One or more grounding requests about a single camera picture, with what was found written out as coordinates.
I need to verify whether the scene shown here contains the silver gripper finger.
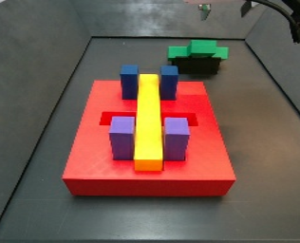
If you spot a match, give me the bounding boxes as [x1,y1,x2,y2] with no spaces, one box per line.
[240,0,252,16]
[198,4,212,21]

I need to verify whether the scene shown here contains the green U-shaped block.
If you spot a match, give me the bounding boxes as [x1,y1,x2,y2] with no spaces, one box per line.
[167,40,229,61]

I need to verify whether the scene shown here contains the black angle fixture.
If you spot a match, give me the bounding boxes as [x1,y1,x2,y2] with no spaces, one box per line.
[171,57,221,75]

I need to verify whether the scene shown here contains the red base board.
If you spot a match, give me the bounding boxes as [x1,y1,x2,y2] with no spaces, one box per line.
[62,79,237,197]

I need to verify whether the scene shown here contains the blue block right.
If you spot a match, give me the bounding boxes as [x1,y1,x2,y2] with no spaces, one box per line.
[161,65,179,101]

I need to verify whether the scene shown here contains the blue block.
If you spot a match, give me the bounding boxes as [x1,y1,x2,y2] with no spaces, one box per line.
[119,65,138,100]
[161,65,179,101]

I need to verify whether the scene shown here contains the blue block left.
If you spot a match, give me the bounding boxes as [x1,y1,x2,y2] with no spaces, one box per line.
[119,65,138,100]

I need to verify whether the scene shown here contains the purple block left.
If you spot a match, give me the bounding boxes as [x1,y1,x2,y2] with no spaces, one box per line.
[163,118,190,161]

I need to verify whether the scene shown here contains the purple block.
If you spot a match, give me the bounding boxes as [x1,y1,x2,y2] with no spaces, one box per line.
[110,116,135,160]
[163,118,190,161]

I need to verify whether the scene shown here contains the purple block right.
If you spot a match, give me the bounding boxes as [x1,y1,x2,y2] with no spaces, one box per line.
[110,116,135,160]

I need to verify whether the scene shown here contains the yellow long block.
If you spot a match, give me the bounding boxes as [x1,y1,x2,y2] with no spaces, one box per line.
[134,74,162,171]

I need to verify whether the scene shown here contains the black cable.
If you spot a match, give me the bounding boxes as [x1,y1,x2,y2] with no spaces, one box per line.
[249,0,300,28]

